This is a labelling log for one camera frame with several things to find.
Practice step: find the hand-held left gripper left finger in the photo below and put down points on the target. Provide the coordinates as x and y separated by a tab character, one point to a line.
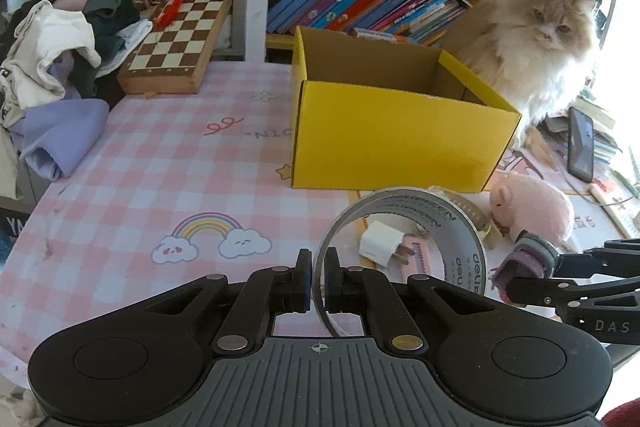
303	289

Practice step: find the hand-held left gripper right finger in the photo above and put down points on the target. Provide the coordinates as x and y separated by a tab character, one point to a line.
330	289

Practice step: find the grey tape roll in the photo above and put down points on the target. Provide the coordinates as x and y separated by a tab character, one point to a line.
450	232

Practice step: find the cream garment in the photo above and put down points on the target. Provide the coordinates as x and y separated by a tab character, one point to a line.
45	47

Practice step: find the white charger plug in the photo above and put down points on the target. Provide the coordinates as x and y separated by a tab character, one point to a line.
377	239

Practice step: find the pink checked tablecloth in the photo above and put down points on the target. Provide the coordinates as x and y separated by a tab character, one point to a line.
150	167

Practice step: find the fluffy orange white cat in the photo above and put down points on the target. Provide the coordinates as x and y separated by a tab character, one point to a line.
525	57

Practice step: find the row of leaning books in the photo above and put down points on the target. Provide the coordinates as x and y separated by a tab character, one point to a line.
360	2

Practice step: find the pink plush toy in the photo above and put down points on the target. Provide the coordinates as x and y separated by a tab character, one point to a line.
535	207

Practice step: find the pink hair clip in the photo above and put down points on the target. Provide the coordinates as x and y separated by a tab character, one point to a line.
419	252

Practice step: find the red fuzzy clothing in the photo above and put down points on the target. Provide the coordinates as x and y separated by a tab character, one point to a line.
622	414

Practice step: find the black smartphone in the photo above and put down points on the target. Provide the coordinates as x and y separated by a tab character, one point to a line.
580	144

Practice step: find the yellow cardboard box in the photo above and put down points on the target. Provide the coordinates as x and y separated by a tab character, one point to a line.
390	142

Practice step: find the lilac garment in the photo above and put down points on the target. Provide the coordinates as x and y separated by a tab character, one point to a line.
60	132

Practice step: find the white wrist watch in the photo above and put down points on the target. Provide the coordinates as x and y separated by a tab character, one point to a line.
482	219

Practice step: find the stack of books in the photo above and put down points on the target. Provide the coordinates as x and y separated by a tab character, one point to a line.
605	132

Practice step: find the wooden chessboard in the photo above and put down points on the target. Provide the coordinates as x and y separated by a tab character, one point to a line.
177	42

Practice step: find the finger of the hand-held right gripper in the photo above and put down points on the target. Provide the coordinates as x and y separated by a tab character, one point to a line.
560	289
600	254

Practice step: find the white notebook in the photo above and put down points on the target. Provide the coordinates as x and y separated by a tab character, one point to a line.
617	207

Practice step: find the white fuzzy cloth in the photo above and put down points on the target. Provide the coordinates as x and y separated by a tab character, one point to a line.
15	404

